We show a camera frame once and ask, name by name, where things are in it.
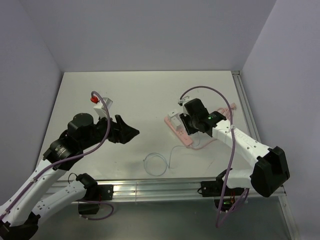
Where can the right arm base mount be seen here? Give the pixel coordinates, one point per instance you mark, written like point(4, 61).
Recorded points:
point(214, 189)

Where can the white charger plug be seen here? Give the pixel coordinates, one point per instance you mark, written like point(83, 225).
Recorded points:
point(171, 114)
point(176, 123)

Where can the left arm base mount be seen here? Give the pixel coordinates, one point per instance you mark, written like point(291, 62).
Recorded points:
point(95, 194)

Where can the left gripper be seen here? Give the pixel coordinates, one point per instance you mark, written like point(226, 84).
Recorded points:
point(124, 132)

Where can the pink power strip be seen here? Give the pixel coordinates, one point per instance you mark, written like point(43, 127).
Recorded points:
point(181, 134)

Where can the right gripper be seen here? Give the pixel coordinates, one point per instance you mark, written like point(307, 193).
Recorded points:
point(185, 118)

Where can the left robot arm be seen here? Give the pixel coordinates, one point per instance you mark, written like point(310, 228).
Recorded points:
point(22, 214)

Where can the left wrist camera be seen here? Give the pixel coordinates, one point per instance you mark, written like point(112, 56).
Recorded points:
point(99, 106)

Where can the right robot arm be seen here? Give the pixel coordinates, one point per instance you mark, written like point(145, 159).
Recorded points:
point(268, 166)

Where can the aluminium frame rail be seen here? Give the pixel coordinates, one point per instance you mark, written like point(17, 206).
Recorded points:
point(158, 92)

